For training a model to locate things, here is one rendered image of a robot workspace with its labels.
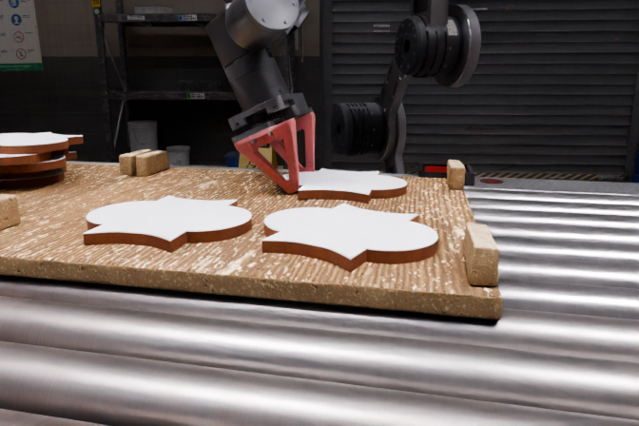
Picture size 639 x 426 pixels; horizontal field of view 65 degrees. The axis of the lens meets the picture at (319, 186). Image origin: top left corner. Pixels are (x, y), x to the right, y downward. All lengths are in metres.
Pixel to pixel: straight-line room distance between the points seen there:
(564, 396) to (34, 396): 0.26
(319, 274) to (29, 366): 0.17
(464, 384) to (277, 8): 0.37
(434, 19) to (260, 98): 0.77
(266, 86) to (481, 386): 0.38
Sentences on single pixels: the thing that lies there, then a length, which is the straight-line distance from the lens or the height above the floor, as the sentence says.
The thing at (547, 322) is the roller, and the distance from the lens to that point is 0.34.
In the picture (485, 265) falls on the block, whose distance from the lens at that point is 0.32.
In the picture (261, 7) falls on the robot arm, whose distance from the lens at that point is 0.50.
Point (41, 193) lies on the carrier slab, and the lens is 0.63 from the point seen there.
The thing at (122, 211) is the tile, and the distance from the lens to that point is 0.47.
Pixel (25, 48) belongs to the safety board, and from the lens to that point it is 6.27.
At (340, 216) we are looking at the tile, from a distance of 0.42.
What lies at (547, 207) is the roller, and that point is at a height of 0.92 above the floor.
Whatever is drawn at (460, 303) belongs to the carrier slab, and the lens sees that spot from 0.32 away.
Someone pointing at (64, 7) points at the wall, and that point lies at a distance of 6.05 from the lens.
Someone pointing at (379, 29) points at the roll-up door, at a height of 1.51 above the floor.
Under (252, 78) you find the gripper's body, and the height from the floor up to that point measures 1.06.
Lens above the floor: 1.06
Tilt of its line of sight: 13 degrees down
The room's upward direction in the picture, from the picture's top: straight up
